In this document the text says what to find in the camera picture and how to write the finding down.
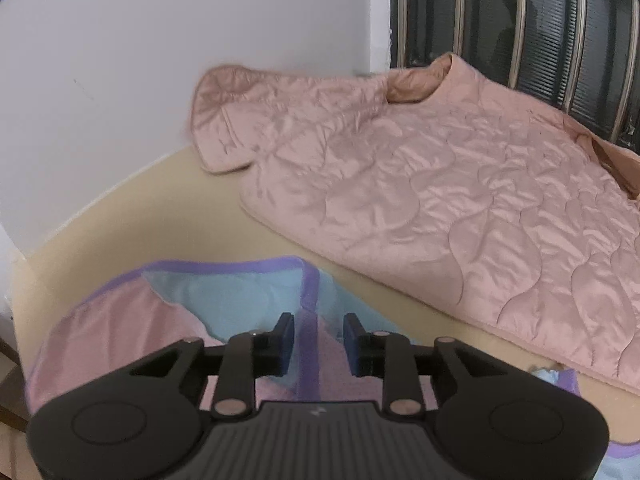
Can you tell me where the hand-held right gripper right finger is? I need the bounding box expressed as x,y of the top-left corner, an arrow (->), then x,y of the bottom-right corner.
344,312 -> 507,419

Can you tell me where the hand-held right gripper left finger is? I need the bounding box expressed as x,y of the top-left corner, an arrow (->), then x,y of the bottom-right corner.
127,312 -> 296,420

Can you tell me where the pink and blue mesh garment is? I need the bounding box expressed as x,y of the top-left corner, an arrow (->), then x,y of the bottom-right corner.
25,256 -> 640,480

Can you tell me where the pink quilted jacket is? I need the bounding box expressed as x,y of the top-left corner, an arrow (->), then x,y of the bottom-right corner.
190,52 -> 640,396

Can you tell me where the dark window with blinds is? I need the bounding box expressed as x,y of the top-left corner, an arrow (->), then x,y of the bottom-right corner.
395,0 -> 640,148

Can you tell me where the steel window guard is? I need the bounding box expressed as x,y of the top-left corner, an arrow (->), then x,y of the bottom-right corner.
390,0 -> 640,151

